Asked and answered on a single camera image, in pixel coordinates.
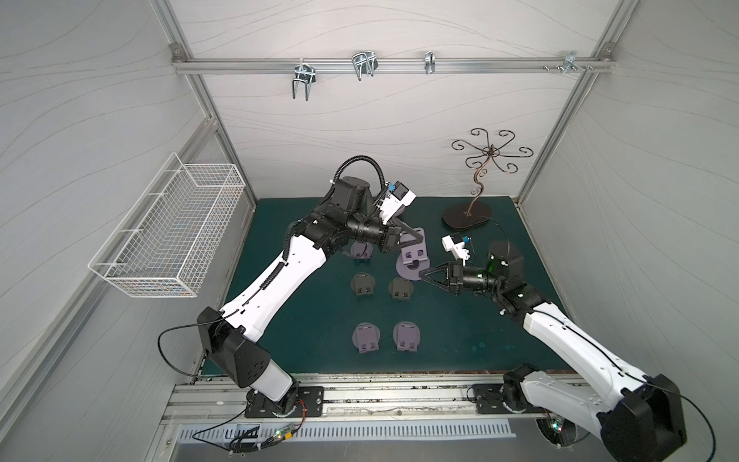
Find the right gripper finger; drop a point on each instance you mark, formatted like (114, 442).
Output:
(445, 270)
(447, 285)

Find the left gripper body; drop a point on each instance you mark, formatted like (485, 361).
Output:
(394, 237)

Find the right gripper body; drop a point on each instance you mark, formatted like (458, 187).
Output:
(453, 277)

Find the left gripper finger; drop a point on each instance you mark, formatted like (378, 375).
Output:
(410, 234)
(403, 244)

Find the purple phone stand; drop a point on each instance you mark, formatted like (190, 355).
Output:
(361, 251)
(366, 338)
(413, 259)
(407, 336)

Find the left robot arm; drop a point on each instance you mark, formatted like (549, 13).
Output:
(230, 334)

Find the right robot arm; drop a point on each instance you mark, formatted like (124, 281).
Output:
(637, 417)

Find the brown metal jewelry stand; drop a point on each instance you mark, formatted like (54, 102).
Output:
(491, 156)

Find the green table mat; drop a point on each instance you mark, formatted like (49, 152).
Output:
(311, 333)

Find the white vent strip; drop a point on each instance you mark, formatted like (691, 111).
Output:
(397, 430)

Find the metal double hook middle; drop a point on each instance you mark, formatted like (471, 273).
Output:
(364, 64)

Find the metal double hook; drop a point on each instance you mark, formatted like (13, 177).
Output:
(364, 64)
(304, 77)

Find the metal double hook left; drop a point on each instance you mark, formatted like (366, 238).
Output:
(304, 77)

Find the small metal hook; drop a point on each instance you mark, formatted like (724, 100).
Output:
(430, 62)

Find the metal hook right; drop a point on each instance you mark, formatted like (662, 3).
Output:
(569, 65)

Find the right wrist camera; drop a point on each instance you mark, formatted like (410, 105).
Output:
(457, 245)

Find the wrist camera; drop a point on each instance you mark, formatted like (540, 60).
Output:
(457, 245)
(397, 196)

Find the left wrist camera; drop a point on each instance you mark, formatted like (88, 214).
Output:
(397, 196)

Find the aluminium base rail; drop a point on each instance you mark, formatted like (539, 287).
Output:
(355, 397)

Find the white wire basket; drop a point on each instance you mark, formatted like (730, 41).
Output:
(165, 244)

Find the aluminium top rail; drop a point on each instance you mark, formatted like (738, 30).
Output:
(400, 66)

